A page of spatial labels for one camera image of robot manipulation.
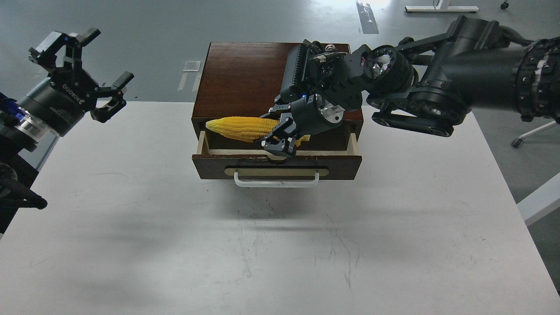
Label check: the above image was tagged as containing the wooden drawer with white handle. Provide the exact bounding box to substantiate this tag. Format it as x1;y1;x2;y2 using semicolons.
192;128;362;181

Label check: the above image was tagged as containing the yellow corn cob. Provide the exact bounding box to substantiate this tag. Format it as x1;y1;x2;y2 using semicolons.
205;116;312;147

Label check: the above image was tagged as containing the white chair base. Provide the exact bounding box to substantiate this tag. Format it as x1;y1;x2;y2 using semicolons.
511;120;559;149

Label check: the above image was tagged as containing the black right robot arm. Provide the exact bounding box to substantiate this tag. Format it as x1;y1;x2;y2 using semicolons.
260;16;560;157

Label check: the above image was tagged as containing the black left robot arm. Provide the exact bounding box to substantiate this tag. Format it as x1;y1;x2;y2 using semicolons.
0;28;134;235

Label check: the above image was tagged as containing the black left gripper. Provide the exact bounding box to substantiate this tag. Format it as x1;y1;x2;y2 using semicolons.
15;28;135;137

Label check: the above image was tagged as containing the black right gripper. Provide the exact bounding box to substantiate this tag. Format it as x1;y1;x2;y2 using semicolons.
260;94;345;158

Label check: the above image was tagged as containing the dark wooden drawer box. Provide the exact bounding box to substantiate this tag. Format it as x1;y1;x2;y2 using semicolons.
192;42;364;140

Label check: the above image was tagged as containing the white table leg base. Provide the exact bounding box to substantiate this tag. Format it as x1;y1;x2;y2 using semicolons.
405;0;480;13

